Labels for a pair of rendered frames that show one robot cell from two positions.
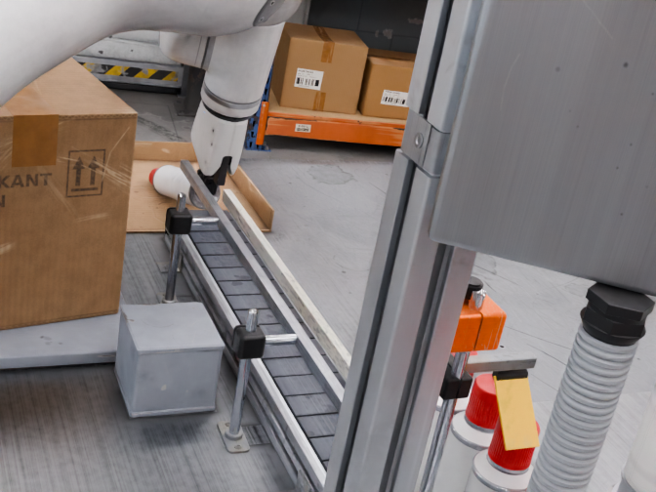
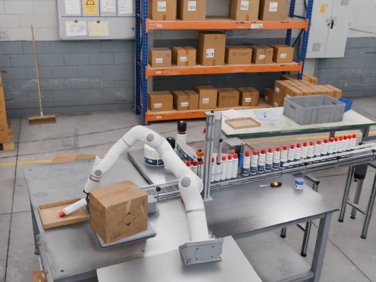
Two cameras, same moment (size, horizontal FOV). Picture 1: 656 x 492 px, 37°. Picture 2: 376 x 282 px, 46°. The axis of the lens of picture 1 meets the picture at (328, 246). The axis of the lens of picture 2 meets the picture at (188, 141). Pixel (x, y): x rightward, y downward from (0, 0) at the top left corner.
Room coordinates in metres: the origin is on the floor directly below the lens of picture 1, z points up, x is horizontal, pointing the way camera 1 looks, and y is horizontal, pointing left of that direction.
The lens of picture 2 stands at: (0.68, 2.92, 2.54)
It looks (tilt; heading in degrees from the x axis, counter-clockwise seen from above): 23 degrees down; 270
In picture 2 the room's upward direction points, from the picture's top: 3 degrees clockwise
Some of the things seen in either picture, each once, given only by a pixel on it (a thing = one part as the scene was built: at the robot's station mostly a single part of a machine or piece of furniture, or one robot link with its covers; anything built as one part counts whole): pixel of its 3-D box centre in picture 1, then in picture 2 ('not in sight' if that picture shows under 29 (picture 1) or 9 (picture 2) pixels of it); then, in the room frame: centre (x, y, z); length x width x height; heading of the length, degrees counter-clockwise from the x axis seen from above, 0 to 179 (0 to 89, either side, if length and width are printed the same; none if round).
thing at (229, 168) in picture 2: not in sight; (229, 166); (0.36, -0.31, 0.98); 0.05 x 0.05 x 0.20
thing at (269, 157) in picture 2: not in sight; (269, 159); (0.01, -0.49, 0.98); 0.05 x 0.05 x 0.20
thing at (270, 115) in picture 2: not in sight; (266, 115); (-0.21, -2.13, 0.81); 0.32 x 0.24 x 0.01; 94
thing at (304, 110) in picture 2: not in sight; (313, 109); (-0.76, -2.12, 0.91); 0.60 x 0.40 x 0.22; 22
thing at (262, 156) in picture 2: not in sight; (261, 160); (0.08, -0.45, 0.98); 0.05 x 0.05 x 0.20
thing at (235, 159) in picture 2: not in sight; (234, 165); (0.31, -0.34, 0.98); 0.05 x 0.05 x 0.20
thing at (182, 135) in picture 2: not in sight; (181, 136); (0.76, -0.78, 1.04); 0.09 x 0.09 x 0.29
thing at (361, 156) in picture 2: not in sight; (323, 197); (-0.61, -0.80, 0.47); 1.17 x 0.38 x 0.94; 27
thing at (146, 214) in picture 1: (172, 184); (63, 212); (1.54, 0.28, 0.85); 0.30 x 0.26 x 0.04; 27
